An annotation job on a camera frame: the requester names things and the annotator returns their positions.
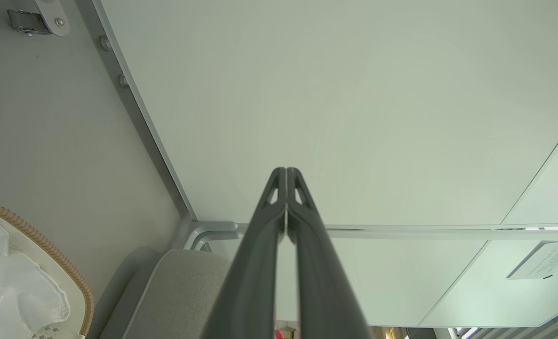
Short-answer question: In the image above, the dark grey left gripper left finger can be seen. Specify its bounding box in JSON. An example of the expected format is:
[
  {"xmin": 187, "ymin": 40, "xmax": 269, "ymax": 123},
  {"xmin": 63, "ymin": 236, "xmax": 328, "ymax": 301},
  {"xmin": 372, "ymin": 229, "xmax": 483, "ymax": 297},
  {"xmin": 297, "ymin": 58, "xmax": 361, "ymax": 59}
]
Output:
[{"xmin": 201, "ymin": 167, "xmax": 287, "ymax": 339}]

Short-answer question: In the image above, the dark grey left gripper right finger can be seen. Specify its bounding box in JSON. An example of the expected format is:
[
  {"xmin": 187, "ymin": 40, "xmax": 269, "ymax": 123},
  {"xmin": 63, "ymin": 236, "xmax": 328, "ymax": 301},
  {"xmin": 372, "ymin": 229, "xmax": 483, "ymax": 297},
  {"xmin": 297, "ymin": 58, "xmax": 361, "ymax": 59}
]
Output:
[{"xmin": 286, "ymin": 167, "xmax": 374, "ymax": 339}]

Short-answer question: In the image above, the wicker laundry basket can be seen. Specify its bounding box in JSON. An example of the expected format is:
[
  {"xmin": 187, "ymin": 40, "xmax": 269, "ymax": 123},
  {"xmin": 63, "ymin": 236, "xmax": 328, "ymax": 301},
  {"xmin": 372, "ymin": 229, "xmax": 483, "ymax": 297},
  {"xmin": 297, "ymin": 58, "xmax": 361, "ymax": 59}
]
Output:
[{"xmin": 0, "ymin": 202, "xmax": 95, "ymax": 339}]

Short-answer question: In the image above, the white basket liner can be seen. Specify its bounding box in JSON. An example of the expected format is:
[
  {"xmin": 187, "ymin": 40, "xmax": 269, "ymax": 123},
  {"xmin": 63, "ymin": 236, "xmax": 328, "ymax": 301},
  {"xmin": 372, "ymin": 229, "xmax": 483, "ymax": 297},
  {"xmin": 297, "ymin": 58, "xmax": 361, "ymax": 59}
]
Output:
[{"xmin": 0, "ymin": 211, "xmax": 87, "ymax": 339}]

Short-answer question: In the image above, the grey curved partition foot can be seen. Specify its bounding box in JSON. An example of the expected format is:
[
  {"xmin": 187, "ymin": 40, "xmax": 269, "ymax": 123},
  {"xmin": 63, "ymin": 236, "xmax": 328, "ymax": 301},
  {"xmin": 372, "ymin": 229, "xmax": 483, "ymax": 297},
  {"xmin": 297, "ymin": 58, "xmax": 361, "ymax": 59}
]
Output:
[{"xmin": 182, "ymin": 220, "xmax": 243, "ymax": 251}]

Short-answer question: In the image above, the grey fabric sofa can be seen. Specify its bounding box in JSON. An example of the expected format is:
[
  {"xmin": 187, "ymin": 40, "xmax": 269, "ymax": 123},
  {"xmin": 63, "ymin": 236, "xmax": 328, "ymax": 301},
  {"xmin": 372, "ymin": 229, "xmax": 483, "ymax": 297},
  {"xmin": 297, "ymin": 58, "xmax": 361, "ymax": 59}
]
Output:
[{"xmin": 97, "ymin": 249, "xmax": 235, "ymax": 339}]

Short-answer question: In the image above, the white paper notice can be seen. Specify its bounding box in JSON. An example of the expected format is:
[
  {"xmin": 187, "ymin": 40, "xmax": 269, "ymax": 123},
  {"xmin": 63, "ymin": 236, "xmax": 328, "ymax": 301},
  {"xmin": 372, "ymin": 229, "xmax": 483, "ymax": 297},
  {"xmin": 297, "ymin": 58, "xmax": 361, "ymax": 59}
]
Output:
[{"xmin": 506, "ymin": 241, "xmax": 558, "ymax": 281}]

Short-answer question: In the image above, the white garment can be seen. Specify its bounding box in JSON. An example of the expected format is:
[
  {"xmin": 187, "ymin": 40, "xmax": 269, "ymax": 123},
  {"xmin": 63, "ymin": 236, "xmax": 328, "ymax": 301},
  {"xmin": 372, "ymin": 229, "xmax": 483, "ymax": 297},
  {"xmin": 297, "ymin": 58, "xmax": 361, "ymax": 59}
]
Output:
[{"xmin": 0, "ymin": 221, "xmax": 71, "ymax": 339}]

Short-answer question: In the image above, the grey partition foot with caster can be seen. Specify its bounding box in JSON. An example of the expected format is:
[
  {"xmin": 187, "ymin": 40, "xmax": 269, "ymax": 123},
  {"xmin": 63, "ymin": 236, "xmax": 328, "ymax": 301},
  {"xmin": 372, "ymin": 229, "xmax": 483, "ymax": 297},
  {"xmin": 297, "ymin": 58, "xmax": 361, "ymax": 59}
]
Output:
[{"xmin": 7, "ymin": 0, "xmax": 72, "ymax": 38}]

